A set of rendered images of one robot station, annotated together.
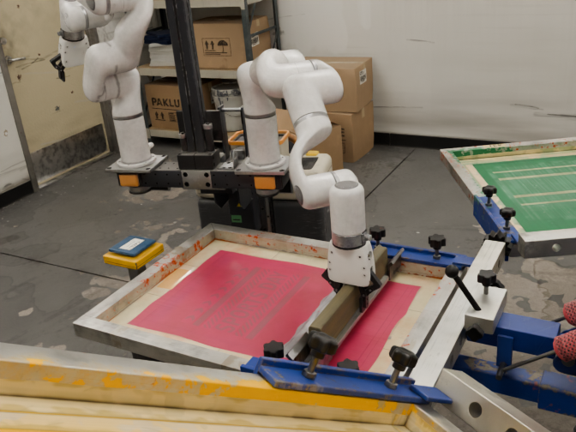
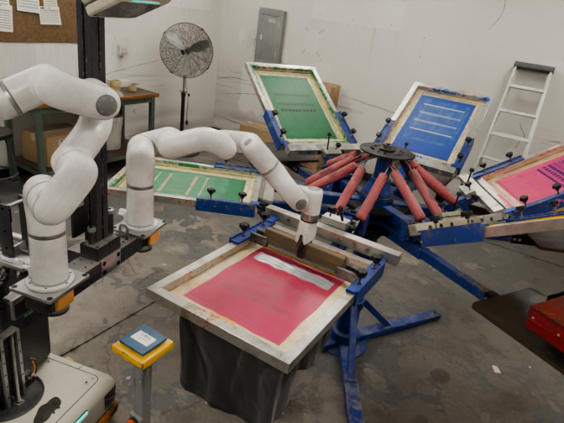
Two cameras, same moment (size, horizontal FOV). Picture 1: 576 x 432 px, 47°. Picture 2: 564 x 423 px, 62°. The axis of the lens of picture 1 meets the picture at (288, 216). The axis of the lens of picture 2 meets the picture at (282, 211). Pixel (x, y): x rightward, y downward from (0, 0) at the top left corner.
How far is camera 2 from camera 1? 2.19 m
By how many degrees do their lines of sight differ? 82
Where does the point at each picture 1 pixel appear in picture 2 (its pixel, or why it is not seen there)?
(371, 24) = not seen: outside the picture
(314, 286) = (259, 268)
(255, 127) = (150, 195)
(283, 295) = (265, 279)
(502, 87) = not seen: outside the picture
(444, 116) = not seen: outside the picture
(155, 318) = (275, 331)
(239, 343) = (314, 300)
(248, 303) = (269, 292)
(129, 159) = (65, 277)
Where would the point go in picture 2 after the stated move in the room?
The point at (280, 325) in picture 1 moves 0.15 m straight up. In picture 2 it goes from (299, 284) to (304, 251)
